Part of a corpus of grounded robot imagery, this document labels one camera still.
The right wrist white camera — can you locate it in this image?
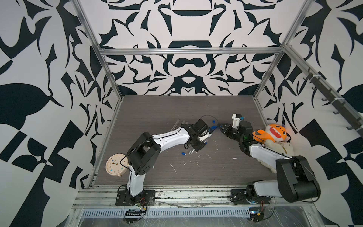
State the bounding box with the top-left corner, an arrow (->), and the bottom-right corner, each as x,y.
232,114 -> 244,129

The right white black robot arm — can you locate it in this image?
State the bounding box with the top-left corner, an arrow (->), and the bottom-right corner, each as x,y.
218,120 -> 321,203

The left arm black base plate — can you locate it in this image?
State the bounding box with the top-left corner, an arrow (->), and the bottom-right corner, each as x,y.
115,190 -> 156,206

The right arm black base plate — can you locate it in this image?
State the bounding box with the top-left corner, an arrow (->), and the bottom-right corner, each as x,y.
229,189 -> 271,205

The orange shark plush toy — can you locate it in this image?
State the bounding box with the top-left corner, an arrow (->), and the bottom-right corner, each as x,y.
252,124 -> 287,143

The aluminium frame front rail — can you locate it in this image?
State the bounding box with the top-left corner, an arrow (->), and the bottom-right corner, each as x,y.
72,185 -> 314,209

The beige round alarm clock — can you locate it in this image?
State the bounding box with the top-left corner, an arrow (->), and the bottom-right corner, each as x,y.
105,153 -> 129,177

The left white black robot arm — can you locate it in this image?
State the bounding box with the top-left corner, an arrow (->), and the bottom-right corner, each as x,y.
126,119 -> 213,197

